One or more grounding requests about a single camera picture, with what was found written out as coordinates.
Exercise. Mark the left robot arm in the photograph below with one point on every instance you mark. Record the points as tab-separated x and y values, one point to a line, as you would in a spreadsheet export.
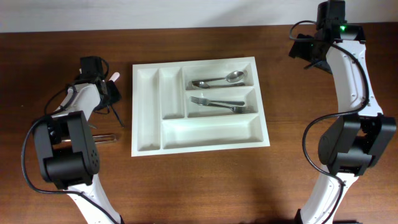
65	147

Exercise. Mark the large spoon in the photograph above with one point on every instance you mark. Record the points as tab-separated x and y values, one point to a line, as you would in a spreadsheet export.
204	85
232	77

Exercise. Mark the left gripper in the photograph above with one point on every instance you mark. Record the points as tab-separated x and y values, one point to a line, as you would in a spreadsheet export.
116	94

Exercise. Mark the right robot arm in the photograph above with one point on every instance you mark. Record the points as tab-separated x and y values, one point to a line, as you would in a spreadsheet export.
360	134

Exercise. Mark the fork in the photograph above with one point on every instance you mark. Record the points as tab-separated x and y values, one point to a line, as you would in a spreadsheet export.
205	101
235	109

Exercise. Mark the metal tongs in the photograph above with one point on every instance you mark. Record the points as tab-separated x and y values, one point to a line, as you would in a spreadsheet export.
104	139

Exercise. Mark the pink plastic knife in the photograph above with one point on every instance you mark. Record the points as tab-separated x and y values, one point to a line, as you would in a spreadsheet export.
114	77

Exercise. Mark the white plastic cutlery tray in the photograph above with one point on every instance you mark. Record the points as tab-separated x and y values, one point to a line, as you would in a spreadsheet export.
166	121

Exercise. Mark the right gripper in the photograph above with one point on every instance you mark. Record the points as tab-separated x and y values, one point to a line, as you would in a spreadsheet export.
300	49

